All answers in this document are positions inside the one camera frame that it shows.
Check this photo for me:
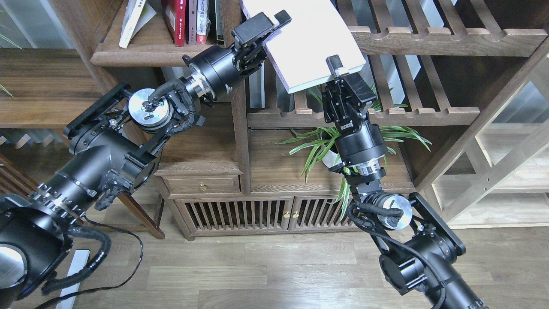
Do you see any white metal leg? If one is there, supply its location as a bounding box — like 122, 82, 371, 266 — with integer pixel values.
55, 250, 90, 309

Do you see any yellow green book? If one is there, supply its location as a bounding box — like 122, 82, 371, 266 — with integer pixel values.
118, 0, 156, 48

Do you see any left slatted cabinet door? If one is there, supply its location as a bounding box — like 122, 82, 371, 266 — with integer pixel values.
175, 197, 294, 236

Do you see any green spider plant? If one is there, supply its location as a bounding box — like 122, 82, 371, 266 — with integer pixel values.
276, 86, 432, 202

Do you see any light wooden shelf unit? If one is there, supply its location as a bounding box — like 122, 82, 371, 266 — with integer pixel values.
421, 56, 549, 228

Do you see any dark wooden bookshelf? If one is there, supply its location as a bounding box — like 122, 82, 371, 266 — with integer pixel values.
47, 0, 549, 242

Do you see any right slatted cabinet door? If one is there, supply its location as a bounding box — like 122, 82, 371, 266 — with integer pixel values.
288, 196, 359, 233

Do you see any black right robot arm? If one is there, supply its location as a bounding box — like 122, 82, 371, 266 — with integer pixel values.
322, 55, 486, 309

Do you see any slatted cabinet door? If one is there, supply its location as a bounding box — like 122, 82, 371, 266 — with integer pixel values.
175, 197, 294, 236
288, 196, 359, 233

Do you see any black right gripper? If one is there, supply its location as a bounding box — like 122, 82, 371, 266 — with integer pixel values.
322, 55, 378, 136

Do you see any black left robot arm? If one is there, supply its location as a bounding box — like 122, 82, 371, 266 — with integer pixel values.
1, 10, 291, 309

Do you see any black cable on floor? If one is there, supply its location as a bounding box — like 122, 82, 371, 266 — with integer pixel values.
34, 215, 144, 309

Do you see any dark slatted wooden rack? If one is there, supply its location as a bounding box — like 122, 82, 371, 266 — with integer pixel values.
0, 154, 37, 196

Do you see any white plant pot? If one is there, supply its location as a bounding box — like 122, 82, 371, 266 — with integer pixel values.
322, 150, 342, 168

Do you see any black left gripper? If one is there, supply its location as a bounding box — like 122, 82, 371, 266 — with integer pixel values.
232, 10, 292, 78

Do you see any red white upright book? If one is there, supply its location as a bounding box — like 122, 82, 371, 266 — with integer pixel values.
195, 0, 210, 45

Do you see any dark wooden side table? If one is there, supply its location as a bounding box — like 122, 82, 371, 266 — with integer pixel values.
1, 48, 165, 240

